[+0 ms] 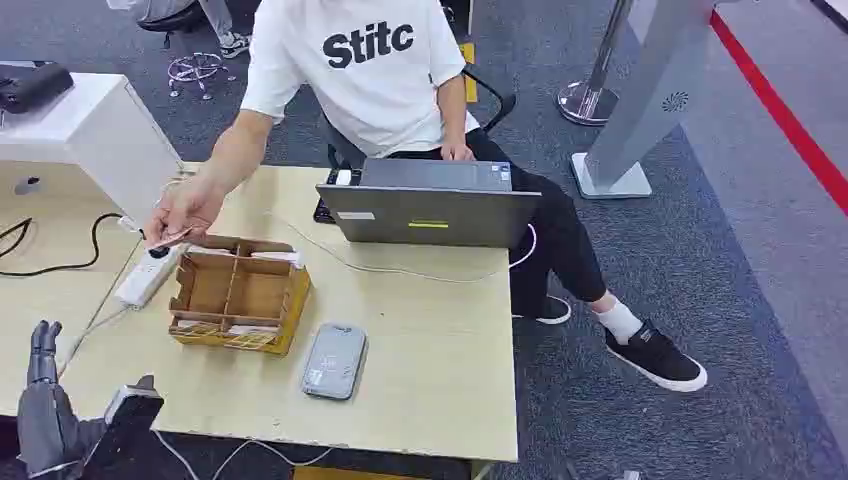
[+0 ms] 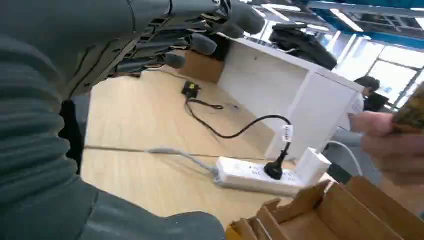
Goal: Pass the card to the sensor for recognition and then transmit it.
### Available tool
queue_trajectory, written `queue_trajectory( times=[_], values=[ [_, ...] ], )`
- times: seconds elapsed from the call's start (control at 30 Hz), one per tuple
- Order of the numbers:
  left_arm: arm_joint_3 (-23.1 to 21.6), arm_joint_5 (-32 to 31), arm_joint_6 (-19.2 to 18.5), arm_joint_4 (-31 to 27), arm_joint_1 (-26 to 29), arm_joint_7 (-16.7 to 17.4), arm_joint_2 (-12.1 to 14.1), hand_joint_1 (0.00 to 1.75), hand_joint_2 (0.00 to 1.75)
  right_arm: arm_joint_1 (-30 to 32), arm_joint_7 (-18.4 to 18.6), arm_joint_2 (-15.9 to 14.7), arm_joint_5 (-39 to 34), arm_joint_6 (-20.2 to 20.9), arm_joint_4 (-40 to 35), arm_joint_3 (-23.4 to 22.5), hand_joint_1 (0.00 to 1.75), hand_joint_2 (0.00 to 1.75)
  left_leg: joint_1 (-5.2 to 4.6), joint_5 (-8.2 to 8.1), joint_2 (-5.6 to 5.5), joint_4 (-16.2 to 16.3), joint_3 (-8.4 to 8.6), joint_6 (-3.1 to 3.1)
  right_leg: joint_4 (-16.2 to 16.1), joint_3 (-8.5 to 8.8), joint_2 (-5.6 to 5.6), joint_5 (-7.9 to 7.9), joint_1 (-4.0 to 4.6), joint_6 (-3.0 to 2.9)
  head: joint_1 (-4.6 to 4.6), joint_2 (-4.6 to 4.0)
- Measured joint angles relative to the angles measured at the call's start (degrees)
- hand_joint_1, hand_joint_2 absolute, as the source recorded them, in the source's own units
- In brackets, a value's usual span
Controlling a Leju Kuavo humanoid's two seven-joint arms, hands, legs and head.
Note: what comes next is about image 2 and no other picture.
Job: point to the white charger adapter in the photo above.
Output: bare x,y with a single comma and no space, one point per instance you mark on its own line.
311,165

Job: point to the black bag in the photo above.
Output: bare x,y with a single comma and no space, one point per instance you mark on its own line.
301,44

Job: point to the person's hand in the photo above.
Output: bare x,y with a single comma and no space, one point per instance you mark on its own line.
394,155

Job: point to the wooden card box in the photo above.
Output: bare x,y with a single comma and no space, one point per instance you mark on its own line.
348,218

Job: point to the black robot leg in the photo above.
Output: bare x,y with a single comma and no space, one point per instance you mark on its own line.
71,136

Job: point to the brown cardboard box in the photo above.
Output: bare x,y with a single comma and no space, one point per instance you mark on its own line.
202,68

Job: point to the white desk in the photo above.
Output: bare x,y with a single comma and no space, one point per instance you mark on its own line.
265,89

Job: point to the grey ribbed left arm sleeve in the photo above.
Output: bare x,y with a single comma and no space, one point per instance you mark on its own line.
30,132

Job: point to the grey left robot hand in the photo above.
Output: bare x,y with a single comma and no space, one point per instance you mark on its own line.
82,30

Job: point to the person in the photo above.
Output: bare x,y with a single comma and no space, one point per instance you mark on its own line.
356,106

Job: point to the small black power box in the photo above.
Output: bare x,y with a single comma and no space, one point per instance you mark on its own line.
190,89

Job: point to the white power strip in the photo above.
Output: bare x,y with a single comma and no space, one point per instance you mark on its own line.
238,173

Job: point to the long ceiling light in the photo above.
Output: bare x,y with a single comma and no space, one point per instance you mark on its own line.
346,20

